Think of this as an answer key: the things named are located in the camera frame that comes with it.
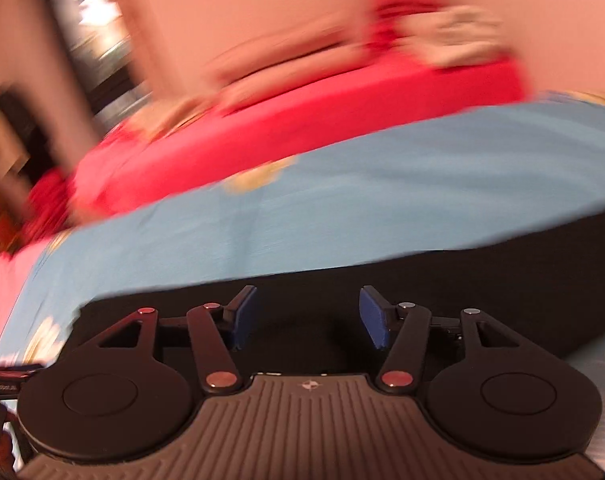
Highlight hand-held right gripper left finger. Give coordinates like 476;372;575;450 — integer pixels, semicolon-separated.
82;285;260;394

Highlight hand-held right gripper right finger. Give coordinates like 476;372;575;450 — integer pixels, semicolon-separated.
359;285;533;394

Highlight black pants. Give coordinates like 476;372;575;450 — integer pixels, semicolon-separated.
65;205;605;361

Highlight blue floral bed sheet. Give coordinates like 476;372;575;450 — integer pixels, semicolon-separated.
0;91;605;466

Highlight red bed mattress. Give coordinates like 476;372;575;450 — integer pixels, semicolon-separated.
0;55;529;356

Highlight beige cloth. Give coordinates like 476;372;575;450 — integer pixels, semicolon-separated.
132;95;223;143

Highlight pink pillow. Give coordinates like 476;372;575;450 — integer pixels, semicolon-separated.
205;12;378;81
217;45;383;116

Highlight dark furniture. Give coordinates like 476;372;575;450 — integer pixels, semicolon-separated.
0;85;48;221

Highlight white folded blanket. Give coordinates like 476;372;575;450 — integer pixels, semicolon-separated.
407;5;514;69

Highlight red cloth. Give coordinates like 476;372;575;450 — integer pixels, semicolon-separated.
365;0;448;56

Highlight window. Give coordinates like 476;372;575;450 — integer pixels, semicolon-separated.
42;0;153;117

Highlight beige curtain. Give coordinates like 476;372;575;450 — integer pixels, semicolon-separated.
0;0;103;161

